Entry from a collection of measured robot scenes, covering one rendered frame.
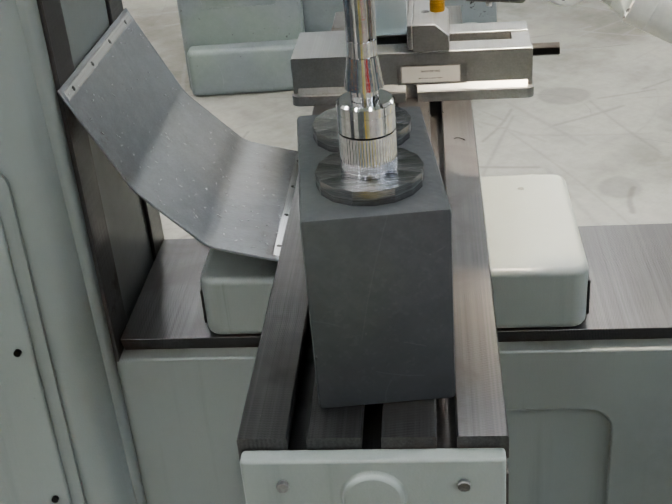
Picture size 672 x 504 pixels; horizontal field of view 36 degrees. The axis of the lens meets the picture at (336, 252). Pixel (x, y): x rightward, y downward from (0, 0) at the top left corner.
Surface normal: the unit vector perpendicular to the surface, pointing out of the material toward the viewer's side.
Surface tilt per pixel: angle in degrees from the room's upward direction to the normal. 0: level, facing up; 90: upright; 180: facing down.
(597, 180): 0
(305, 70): 90
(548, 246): 0
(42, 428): 88
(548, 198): 0
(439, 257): 90
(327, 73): 90
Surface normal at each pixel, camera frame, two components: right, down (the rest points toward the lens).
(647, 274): -0.07, -0.86
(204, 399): -0.07, 0.50
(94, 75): 0.86, -0.41
